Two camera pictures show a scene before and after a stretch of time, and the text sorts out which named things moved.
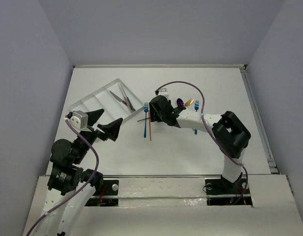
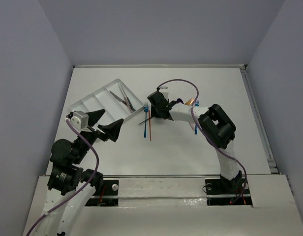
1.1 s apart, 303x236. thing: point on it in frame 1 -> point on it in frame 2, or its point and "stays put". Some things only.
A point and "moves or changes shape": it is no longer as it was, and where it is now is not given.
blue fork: (145, 107) stays put
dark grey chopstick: (143, 119) moves or changes shape
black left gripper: (96, 129) stays put
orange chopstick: (149, 125) stays put
